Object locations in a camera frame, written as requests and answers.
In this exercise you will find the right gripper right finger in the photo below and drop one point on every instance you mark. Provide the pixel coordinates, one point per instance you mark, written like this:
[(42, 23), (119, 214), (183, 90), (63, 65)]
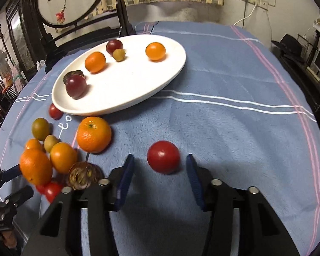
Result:
[(242, 222)]

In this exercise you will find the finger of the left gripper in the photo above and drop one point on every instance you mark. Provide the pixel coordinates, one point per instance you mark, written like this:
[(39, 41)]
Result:
[(11, 173), (20, 197)]

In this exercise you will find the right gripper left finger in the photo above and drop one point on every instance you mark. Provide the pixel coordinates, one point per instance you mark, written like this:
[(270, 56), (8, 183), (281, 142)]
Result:
[(59, 229)]

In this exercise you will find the yellow-orange citrus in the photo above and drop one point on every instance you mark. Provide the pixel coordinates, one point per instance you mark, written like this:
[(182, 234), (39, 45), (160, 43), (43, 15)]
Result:
[(35, 167)]

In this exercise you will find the small kiwi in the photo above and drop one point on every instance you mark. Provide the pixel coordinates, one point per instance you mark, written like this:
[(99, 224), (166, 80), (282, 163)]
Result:
[(49, 142), (119, 55)]

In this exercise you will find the green-yellow citrus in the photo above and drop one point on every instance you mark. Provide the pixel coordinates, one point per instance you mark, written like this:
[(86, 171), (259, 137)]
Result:
[(40, 129)]

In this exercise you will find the smooth orange citrus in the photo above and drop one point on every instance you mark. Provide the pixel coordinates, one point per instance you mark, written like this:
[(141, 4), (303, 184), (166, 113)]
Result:
[(63, 157)]

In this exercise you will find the dark passion fruit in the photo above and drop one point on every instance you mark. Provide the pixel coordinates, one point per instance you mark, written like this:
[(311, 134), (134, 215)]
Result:
[(82, 175), (71, 73)]

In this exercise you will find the large rough mandarin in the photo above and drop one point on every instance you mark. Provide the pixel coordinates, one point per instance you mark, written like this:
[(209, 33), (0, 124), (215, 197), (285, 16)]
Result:
[(93, 134)]

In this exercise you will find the dark red plum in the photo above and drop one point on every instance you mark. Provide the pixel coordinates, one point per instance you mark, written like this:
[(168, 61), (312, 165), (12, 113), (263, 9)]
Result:
[(76, 86), (113, 45)]

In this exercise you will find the small orange kumquat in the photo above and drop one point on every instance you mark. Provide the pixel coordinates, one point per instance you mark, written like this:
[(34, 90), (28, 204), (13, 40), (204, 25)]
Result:
[(155, 51)]

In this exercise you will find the red cherry tomato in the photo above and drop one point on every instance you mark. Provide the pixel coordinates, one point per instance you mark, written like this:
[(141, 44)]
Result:
[(51, 190), (41, 189)]

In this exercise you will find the person's left hand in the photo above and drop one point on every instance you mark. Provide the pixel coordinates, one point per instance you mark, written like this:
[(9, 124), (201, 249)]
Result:
[(9, 239)]

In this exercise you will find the white plastic bag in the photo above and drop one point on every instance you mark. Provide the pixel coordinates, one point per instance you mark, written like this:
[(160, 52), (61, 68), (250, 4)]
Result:
[(40, 64)]

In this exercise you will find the blue striped tablecloth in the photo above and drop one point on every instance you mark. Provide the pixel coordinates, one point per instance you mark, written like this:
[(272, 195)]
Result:
[(241, 115)]

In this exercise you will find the white oval plate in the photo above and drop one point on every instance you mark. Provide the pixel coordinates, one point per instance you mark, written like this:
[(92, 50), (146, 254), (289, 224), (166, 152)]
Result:
[(121, 85)]

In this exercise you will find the dark framed picture panel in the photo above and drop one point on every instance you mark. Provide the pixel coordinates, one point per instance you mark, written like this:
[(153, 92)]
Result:
[(20, 42)]

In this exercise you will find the round embroidered screen stand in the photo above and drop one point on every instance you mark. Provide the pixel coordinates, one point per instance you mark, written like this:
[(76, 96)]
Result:
[(71, 16)]

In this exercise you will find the black hat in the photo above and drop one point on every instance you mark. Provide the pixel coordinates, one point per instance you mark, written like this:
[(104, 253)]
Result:
[(290, 46)]

